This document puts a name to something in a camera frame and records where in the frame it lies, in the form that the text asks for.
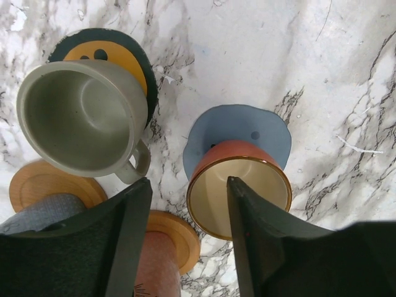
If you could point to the orange wooden coaster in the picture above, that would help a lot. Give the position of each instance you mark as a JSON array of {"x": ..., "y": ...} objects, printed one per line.
[{"x": 39, "y": 179}]

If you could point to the olive green small mug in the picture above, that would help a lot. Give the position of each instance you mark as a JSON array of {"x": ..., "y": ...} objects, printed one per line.
[{"x": 86, "y": 117}]

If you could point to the blue round coaster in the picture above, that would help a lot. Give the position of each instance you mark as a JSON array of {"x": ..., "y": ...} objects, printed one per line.
[{"x": 263, "y": 128}]

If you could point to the grey white mug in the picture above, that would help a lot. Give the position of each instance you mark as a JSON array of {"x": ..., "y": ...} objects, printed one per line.
[{"x": 47, "y": 211}]

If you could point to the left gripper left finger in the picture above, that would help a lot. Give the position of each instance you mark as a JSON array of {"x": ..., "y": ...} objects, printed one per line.
[{"x": 94, "y": 253}]

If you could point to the orange topped blue cup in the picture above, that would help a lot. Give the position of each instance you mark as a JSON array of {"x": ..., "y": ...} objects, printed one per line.
[{"x": 206, "y": 196}]

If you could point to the pink handled white mug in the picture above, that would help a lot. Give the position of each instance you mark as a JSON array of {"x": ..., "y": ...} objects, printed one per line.
[{"x": 158, "y": 271}]

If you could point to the light wooden coaster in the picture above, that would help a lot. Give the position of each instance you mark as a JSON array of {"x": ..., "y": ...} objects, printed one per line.
[{"x": 183, "y": 236}]

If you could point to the black orange face coaster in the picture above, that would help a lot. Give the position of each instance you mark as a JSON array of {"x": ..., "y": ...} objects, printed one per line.
[{"x": 112, "y": 46}]

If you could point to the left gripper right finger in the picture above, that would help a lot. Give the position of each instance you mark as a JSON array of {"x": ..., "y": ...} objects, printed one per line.
[{"x": 278, "y": 254}]

